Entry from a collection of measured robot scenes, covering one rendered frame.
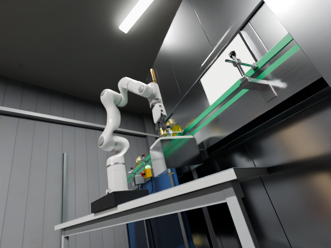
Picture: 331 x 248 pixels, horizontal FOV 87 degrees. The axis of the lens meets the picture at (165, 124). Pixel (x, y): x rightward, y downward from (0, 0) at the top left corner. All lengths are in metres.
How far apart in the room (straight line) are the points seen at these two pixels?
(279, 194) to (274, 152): 0.20
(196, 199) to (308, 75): 0.58
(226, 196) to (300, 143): 0.44
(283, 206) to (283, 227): 0.10
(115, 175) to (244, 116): 0.82
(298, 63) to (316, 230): 0.67
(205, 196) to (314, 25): 0.60
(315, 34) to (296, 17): 0.07
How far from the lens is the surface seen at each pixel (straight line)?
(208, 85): 1.32
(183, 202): 0.80
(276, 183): 1.05
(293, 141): 0.98
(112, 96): 1.43
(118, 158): 1.24
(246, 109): 0.84
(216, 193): 0.72
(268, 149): 1.04
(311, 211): 1.02
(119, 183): 1.19
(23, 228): 3.31
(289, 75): 0.76
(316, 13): 0.59
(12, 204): 3.31
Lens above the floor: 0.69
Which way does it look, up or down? 25 degrees up
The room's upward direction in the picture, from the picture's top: 14 degrees counter-clockwise
